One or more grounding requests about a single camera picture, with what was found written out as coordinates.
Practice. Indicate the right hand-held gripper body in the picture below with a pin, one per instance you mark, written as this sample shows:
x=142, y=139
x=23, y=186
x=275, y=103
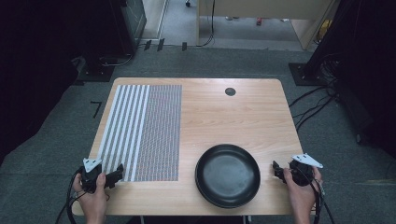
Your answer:
x=301, y=172

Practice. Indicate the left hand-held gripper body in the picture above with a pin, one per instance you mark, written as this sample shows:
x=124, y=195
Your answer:
x=90, y=179

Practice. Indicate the person's left hand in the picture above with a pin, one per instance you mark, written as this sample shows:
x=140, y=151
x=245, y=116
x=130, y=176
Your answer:
x=93, y=200

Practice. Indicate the person's right hand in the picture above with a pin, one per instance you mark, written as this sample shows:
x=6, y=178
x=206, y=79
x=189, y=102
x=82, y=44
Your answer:
x=303, y=196

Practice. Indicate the black round plate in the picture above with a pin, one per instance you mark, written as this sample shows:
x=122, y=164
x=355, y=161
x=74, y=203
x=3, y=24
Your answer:
x=228, y=175

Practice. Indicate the grey striped placemat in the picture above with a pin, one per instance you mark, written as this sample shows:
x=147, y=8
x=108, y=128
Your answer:
x=155, y=133

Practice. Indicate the black stand base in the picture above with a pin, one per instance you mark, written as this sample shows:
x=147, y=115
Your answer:
x=95, y=71
x=306, y=76

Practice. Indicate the black curtain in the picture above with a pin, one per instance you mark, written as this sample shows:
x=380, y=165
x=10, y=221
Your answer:
x=364, y=68
x=34, y=77

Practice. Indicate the yellow object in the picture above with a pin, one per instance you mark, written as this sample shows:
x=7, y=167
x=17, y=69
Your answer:
x=325, y=31

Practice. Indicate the small red object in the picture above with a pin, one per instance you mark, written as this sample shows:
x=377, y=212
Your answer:
x=259, y=21

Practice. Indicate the dark cabinet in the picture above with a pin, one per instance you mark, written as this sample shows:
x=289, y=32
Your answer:
x=132, y=25

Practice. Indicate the light wooden desk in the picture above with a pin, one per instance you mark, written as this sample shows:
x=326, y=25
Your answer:
x=264, y=7

